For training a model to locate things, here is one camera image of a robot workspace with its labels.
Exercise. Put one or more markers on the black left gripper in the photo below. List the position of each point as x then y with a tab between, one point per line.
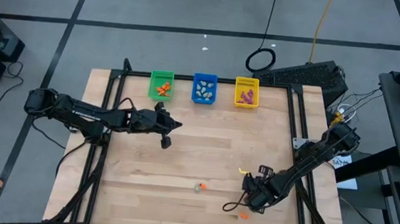
145	120

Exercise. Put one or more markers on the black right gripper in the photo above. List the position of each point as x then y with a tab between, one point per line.
259	193

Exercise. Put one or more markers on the yellow plastic basket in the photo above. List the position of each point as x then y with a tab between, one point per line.
247	83

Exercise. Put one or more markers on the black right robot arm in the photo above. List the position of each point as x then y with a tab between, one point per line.
310	163

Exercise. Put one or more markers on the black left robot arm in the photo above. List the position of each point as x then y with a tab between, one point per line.
78	111

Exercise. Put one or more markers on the green plastic basket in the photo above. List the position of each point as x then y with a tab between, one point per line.
161	77

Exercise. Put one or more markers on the blue plastic basket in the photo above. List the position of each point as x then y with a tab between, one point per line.
195	79

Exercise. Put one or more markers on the white paper sheet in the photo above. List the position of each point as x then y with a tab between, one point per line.
345	171

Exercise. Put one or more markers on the black desk leg bar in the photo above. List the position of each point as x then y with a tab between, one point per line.
367	164

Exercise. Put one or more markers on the black perforated computer case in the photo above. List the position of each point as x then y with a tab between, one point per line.
295	76

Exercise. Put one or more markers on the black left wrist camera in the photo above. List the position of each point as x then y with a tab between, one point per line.
165	142

